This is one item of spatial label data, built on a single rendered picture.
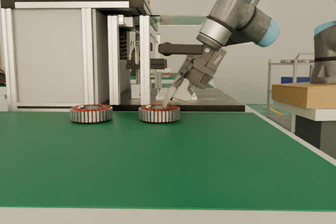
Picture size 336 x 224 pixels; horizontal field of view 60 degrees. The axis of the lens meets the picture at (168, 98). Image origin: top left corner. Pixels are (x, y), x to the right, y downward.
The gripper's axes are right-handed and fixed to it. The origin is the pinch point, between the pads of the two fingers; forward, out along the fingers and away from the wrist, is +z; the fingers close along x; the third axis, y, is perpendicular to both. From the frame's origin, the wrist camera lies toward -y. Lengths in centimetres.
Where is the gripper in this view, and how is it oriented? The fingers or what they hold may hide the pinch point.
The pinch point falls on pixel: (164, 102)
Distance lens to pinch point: 78.5
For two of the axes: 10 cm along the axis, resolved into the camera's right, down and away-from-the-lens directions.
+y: 8.6, 5.1, -0.5
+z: -5.0, 8.5, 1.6
